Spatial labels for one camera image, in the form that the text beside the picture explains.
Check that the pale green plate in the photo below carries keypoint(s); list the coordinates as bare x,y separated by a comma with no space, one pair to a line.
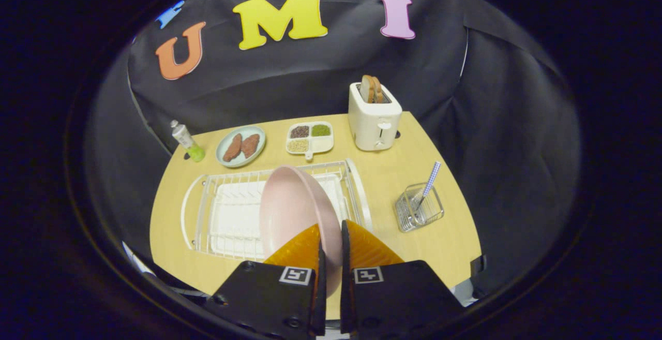
220,156

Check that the white toaster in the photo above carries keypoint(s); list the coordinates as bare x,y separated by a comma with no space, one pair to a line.
370,128

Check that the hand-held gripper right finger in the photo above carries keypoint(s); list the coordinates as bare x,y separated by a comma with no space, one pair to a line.
345,304

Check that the black table edge clamp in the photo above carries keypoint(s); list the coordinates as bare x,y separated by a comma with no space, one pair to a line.
478,267

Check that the white divided grain tray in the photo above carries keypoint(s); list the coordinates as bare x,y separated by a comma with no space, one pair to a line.
320,145

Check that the pink plate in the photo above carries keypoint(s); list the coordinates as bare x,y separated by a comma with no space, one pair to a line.
295,205

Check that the white drain tray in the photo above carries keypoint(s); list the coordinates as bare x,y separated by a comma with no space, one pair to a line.
232,221

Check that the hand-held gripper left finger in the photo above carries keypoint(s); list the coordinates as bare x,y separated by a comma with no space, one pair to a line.
319,304

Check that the clear bottle with green base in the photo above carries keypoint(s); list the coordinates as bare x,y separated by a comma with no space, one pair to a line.
182,135

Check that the brown meat piece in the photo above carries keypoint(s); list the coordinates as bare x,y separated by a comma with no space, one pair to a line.
250,145
232,147

